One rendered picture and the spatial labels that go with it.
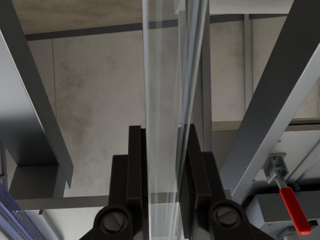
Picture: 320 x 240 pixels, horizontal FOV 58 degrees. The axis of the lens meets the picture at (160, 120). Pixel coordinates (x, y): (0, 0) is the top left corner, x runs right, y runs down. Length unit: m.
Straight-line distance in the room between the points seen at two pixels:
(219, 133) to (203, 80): 0.19
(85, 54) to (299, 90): 3.51
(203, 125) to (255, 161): 0.20
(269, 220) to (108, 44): 3.29
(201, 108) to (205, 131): 0.05
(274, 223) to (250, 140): 0.16
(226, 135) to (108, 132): 2.93
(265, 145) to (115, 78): 3.22
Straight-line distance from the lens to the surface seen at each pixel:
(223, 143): 0.74
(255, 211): 0.53
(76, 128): 3.79
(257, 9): 1.11
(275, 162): 0.45
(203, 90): 0.59
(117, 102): 3.53
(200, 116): 0.60
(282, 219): 0.51
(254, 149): 0.40
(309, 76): 0.31
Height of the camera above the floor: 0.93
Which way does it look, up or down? 3 degrees up
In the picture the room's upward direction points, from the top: 178 degrees clockwise
